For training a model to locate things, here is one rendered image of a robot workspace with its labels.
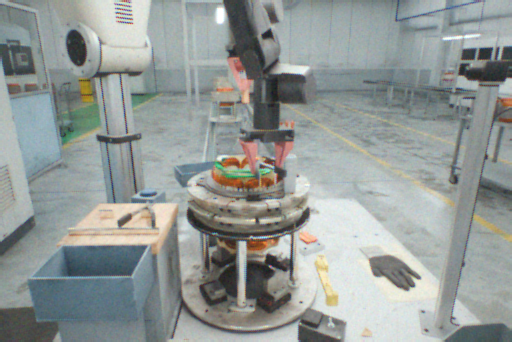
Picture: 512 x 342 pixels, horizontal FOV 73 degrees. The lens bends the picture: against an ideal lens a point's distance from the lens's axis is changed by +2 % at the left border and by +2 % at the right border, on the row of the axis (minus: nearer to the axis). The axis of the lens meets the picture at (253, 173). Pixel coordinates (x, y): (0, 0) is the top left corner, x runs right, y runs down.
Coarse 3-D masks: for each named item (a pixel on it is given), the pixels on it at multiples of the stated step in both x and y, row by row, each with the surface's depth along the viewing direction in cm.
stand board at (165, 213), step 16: (96, 208) 81; (112, 208) 81; (128, 208) 81; (160, 208) 81; (176, 208) 83; (80, 224) 73; (96, 224) 73; (112, 224) 73; (128, 224) 73; (144, 224) 73; (160, 224) 73; (64, 240) 67; (80, 240) 67; (96, 240) 67; (112, 240) 67; (128, 240) 67; (144, 240) 67; (160, 240) 68
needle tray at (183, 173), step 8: (176, 168) 113; (184, 168) 117; (192, 168) 118; (200, 168) 120; (208, 168) 121; (176, 176) 114; (184, 176) 107; (192, 176) 108; (184, 184) 108; (216, 240) 120
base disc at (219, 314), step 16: (288, 256) 110; (192, 272) 102; (288, 272) 102; (304, 272) 102; (192, 288) 95; (304, 288) 95; (192, 304) 89; (224, 304) 89; (256, 304) 88; (288, 304) 89; (304, 304) 89; (208, 320) 83; (224, 320) 83; (240, 320) 83; (256, 320) 83; (272, 320) 83; (288, 320) 83
